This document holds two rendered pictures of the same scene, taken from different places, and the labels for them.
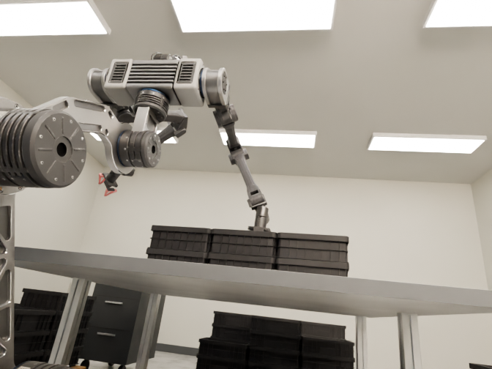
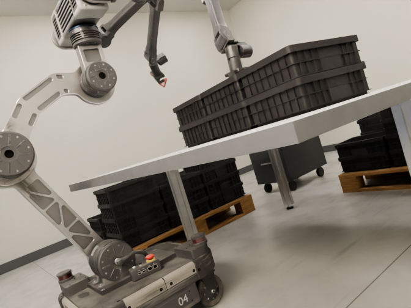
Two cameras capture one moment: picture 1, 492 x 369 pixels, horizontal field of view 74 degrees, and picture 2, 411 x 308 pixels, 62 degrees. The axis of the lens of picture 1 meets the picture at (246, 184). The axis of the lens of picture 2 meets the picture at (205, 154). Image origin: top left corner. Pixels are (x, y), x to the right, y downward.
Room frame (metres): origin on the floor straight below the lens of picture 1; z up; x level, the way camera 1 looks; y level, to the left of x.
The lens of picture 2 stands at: (0.24, -0.99, 0.71)
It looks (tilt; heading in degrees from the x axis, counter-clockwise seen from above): 2 degrees down; 45
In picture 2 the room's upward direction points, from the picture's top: 17 degrees counter-clockwise
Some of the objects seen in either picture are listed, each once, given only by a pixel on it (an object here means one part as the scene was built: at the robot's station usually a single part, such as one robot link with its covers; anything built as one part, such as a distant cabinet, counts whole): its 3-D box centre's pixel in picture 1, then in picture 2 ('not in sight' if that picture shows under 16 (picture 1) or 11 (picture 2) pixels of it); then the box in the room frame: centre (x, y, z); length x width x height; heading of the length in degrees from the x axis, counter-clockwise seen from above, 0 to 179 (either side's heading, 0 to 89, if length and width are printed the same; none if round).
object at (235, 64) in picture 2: (260, 225); (235, 66); (1.48, -0.09, 0.98); 0.10 x 0.07 x 0.07; 76
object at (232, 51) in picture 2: (262, 213); (233, 52); (1.49, -0.09, 1.04); 0.07 x 0.06 x 0.07; 170
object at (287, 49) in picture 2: (312, 247); (296, 57); (1.53, -0.35, 0.92); 0.40 x 0.30 x 0.02; 166
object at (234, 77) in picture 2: (250, 242); (249, 80); (1.60, -0.06, 0.92); 0.40 x 0.30 x 0.02; 166
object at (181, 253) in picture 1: (188, 270); (224, 125); (1.67, 0.23, 0.76); 0.40 x 0.30 x 0.12; 166
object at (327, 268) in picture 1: (311, 280); (307, 96); (1.53, -0.35, 0.76); 0.40 x 0.30 x 0.12; 166
